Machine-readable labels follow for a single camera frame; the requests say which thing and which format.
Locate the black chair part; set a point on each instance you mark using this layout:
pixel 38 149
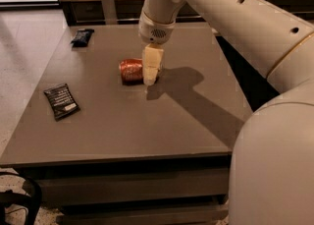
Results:
pixel 31 204

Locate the orange soda can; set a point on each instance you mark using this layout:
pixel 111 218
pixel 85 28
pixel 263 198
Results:
pixel 131 71

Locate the black snack packet near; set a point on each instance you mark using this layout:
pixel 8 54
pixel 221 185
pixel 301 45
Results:
pixel 61 101

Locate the lower grey drawer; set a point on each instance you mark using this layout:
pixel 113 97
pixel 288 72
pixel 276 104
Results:
pixel 188 215

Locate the dark blue snack packet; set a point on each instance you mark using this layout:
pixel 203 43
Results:
pixel 82 37

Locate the left metal bracket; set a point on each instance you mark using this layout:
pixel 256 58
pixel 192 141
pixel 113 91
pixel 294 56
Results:
pixel 109 11

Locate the grey drawer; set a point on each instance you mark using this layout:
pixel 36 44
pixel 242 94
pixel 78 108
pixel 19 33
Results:
pixel 79 190
pixel 188 215

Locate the grey cabinet with drawers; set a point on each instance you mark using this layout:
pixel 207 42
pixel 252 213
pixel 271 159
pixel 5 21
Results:
pixel 188 120

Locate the upper grey drawer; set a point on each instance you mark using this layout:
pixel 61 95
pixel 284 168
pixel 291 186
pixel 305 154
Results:
pixel 79 190

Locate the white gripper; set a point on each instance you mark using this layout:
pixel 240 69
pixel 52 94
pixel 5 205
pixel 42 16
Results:
pixel 155 31

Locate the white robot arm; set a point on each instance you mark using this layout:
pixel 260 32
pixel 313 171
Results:
pixel 272 166

